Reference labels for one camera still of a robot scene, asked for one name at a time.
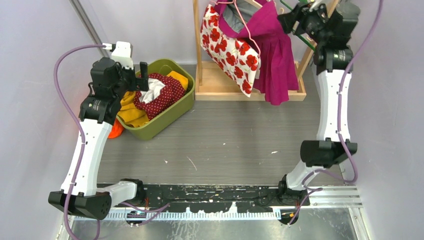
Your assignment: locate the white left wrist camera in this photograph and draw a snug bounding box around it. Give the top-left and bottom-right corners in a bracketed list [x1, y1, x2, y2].
[111, 41, 134, 70]

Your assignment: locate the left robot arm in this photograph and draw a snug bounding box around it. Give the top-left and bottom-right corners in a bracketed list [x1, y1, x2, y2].
[48, 56, 148, 220]

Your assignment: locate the wooden hanger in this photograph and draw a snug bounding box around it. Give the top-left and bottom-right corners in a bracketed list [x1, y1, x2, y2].
[244, 0, 263, 9]

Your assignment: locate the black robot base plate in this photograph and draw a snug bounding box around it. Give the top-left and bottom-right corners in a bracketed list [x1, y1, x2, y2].
[129, 183, 310, 214]

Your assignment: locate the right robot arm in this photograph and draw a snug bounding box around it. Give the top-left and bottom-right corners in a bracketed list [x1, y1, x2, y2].
[276, 0, 361, 206]

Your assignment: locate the pink wire hanger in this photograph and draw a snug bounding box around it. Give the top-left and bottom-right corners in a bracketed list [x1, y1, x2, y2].
[210, 0, 261, 55]

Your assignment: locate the aluminium rail frame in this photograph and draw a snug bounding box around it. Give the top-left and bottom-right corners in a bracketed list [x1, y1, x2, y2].
[69, 185, 370, 240]

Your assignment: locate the orange object behind bin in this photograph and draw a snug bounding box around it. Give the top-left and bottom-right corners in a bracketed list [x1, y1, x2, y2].
[79, 100, 125, 139]

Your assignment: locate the magenta dress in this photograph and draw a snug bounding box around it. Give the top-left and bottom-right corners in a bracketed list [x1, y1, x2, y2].
[216, 0, 299, 106]

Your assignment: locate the yellow pleated skirt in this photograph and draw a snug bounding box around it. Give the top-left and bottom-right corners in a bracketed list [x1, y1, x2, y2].
[116, 70, 189, 128]

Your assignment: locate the wooden clothes rack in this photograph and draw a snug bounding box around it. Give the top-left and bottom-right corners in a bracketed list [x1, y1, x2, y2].
[193, 0, 340, 102]

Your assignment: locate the white red poppy garment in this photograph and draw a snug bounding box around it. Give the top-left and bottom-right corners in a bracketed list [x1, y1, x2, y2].
[199, 4, 261, 98]

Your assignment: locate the dark red polka-dot skirt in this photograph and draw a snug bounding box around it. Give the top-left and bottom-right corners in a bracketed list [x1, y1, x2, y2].
[133, 71, 189, 120]

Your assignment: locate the cream plastic hanger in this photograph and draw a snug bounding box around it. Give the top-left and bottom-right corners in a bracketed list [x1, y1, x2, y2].
[308, 0, 324, 12]

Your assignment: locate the green plastic hanger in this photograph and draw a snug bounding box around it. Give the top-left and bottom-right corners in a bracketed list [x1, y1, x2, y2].
[279, 0, 317, 52]

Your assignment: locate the green plastic bin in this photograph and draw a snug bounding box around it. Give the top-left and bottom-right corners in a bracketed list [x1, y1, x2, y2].
[116, 58, 195, 140]

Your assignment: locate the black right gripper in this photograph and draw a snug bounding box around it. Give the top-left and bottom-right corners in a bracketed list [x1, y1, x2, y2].
[275, 0, 330, 44]

